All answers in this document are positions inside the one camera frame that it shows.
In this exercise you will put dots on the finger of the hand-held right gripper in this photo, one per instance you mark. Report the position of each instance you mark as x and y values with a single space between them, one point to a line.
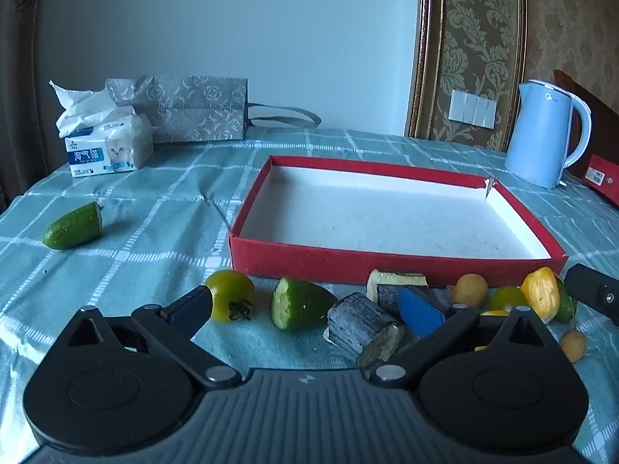
595 292

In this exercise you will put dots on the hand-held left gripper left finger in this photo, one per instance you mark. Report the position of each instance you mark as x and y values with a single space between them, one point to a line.
193 307

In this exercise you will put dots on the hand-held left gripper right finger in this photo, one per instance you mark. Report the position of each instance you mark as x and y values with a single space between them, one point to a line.
420 310

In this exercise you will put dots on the large yellow pepper piece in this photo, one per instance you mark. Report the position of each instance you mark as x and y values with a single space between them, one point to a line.
539 292

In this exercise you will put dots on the red shallow cardboard tray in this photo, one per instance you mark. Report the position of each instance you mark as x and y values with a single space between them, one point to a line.
387 212

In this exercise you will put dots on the short green cucumber end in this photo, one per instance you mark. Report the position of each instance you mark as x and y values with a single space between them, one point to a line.
300 304

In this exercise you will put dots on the small brown potato, right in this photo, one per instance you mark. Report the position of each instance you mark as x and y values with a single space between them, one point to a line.
573 345

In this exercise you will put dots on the teal checked tablecloth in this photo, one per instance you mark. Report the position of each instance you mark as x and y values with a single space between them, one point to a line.
145 261

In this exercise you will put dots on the red cardboard box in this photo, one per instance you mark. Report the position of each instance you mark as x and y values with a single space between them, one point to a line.
607 174

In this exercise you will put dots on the long green cucumber end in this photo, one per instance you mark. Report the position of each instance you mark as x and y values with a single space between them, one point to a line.
72 227

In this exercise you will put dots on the light blue electric kettle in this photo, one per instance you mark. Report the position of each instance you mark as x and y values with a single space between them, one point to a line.
537 140

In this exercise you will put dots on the white tissue pack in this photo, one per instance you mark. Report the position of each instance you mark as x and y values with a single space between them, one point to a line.
106 150

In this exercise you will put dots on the grey patterned gift bag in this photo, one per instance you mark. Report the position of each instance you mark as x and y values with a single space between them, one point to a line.
193 106

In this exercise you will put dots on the brown curtain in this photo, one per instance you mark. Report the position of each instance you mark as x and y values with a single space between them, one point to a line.
14 58

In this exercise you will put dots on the white wall switch panel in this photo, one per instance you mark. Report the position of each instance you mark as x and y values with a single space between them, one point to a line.
471 108

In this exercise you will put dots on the ornate gold framed wall panel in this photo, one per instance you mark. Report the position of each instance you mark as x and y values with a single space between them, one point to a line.
464 34

